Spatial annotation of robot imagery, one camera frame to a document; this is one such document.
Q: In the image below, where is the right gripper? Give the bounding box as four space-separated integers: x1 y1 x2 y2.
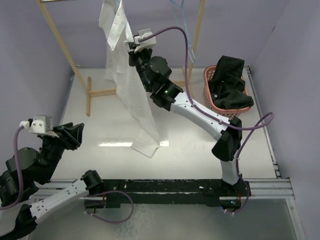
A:
128 39 153 91

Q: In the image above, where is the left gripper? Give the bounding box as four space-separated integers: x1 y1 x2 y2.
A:
41 121 85 181

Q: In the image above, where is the white shirt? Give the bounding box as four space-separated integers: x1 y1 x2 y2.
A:
98 0 160 158

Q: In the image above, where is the black striped shirt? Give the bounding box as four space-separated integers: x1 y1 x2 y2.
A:
208 55 254 110

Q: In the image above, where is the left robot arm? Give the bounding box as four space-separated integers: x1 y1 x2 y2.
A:
0 122 103 240

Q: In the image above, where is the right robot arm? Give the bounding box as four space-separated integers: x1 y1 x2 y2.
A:
128 42 249 196

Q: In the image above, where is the wooden clothes rack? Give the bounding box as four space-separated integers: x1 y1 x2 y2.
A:
36 0 206 117

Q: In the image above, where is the pink laundry basket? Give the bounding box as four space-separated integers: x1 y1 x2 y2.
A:
203 65 251 119

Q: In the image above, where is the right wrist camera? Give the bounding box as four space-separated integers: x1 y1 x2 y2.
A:
126 28 157 53

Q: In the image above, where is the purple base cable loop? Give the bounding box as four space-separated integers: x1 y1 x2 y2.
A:
83 190 135 223

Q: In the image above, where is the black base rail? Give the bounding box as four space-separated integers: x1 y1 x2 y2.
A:
81 176 252 210

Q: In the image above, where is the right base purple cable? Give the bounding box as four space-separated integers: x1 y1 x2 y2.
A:
223 174 251 216

